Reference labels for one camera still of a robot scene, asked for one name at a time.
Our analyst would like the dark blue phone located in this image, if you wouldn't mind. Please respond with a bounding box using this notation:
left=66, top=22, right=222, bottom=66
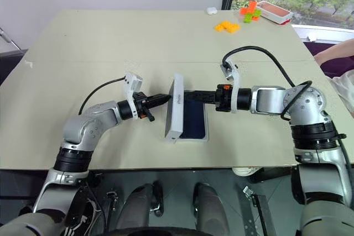
left=179, top=91, right=207, bottom=140

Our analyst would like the purple seat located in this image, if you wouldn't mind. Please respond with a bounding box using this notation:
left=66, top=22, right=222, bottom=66
left=303, top=40, right=354, bottom=80

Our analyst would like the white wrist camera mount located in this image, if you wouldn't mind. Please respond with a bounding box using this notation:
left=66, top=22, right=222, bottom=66
left=220, top=60, right=243, bottom=114
left=123, top=72, right=143, bottom=121

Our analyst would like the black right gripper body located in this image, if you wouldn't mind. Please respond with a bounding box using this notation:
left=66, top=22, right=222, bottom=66
left=214, top=83, right=236, bottom=113

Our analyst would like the orange toy building block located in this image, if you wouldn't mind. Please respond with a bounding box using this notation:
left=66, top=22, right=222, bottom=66
left=240, top=1, right=258, bottom=16

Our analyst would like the black shoe with white stripes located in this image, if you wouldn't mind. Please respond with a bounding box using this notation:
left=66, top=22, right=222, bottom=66
left=65, top=185, right=101, bottom=236

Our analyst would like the metal stand leg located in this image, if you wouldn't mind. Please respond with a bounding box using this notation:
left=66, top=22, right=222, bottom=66
left=0, top=27, right=19, bottom=52

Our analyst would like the white phone box lid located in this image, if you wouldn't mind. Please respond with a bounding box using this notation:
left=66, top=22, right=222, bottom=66
left=164, top=73, right=185, bottom=144

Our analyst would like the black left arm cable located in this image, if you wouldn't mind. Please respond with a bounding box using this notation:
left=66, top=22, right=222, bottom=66
left=78, top=77, right=127, bottom=116

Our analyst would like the white phone box base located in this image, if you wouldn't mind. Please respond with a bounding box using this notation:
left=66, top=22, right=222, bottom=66
left=176, top=90, right=210, bottom=144

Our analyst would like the green toy building block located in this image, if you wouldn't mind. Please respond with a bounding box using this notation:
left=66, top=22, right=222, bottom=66
left=242, top=8, right=263, bottom=24

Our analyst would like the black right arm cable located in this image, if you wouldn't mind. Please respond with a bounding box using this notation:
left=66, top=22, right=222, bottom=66
left=222, top=46, right=354, bottom=170

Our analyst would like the yellow toy building block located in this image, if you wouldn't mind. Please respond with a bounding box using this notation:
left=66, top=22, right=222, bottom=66
left=214, top=20, right=242, bottom=35

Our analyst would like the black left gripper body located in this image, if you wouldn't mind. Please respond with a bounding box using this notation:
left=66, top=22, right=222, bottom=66
left=132, top=91, right=156, bottom=123

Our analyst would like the dark rounded robot leg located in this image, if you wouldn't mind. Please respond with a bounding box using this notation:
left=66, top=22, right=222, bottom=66
left=192, top=182, right=228, bottom=236
left=115, top=182, right=152, bottom=232

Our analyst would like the phone box with orange print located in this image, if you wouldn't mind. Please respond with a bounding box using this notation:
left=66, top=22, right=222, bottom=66
left=255, top=1, right=294, bottom=25

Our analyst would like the black strap with metal buckle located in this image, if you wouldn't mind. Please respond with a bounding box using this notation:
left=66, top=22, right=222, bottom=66
left=242, top=185, right=275, bottom=236

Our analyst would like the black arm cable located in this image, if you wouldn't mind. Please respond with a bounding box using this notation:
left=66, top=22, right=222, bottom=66
left=78, top=77, right=127, bottom=116
left=222, top=46, right=354, bottom=170

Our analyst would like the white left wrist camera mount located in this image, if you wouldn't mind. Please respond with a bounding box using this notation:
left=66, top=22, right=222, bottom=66
left=123, top=72, right=143, bottom=121

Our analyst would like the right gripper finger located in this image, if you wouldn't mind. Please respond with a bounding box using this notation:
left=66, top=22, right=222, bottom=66
left=184, top=96, right=216, bottom=106
left=184, top=90, right=216, bottom=99

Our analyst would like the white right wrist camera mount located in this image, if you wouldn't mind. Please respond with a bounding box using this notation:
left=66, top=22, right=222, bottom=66
left=220, top=60, right=243, bottom=114

